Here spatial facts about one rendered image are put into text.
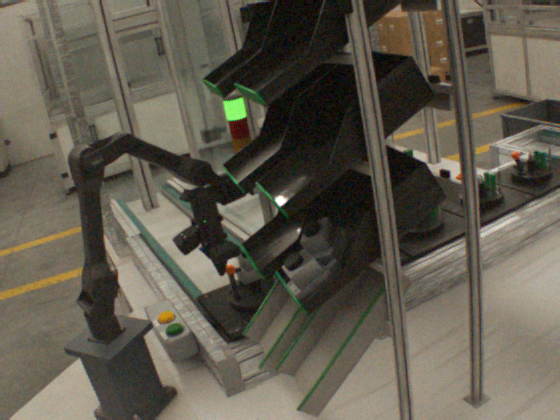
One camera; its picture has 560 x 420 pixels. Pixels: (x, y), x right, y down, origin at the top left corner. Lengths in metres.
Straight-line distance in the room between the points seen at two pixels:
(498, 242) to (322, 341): 0.72
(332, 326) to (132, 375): 0.44
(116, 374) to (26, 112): 8.29
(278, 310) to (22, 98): 8.38
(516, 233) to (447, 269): 0.27
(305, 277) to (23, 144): 8.72
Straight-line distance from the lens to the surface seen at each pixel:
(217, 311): 1.38
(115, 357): 1.17
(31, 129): 9.39
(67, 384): 1.52
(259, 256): 1.07
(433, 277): 1.46
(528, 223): 1.69
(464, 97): 0.89
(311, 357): 1.06
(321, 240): 0.90
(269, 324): 1.18
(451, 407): 1.16
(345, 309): 1.03
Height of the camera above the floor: 1.65
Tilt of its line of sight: 21 degrees down
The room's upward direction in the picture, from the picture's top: 12 degrees counter-clockwise
